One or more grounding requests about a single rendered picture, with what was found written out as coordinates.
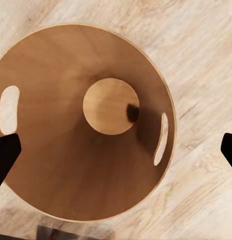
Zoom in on trash can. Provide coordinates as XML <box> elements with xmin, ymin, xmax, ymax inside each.
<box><xmin>0</xmin><ymin>22</ymin><xmax>177</xmax><ymax>223</ymax></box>

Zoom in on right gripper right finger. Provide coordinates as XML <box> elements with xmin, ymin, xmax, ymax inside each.
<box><xmin>220</xmin><ymin>132</ymin><xmax>232</xmax><ymax>166</ymax></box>

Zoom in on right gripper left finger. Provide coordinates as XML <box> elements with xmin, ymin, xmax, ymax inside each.
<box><xmin>0</xmin><ymin>133</ymin><xmax>22</xmax><ymax>186</ymax></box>

